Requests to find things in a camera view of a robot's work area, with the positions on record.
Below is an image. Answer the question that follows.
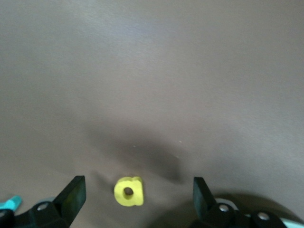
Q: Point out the teal foam letter y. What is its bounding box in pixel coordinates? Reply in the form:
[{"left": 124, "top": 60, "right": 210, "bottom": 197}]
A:
[{"left": 0, "top": 195, "right": 23, "bottom": 212}]

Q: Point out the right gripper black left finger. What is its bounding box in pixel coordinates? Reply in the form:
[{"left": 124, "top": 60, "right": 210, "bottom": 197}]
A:
[{"left": 0, "top": 175, "right": 86, "bottom": 228}]

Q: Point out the yellow foam letter a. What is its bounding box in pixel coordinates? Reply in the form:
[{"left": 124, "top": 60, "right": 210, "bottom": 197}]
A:
[{"left": 113, "top": 176, "right": 144, "bottom": 207}]

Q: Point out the brown table cover sheet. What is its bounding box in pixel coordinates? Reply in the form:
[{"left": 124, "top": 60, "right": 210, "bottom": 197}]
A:
[{"left": 0, "top": 0, "right": 304, "bottom": 228}]

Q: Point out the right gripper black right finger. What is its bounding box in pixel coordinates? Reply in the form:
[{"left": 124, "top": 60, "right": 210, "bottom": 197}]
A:
[{"left": 190, "top": 177, "right": 288, "bottom": 228}]

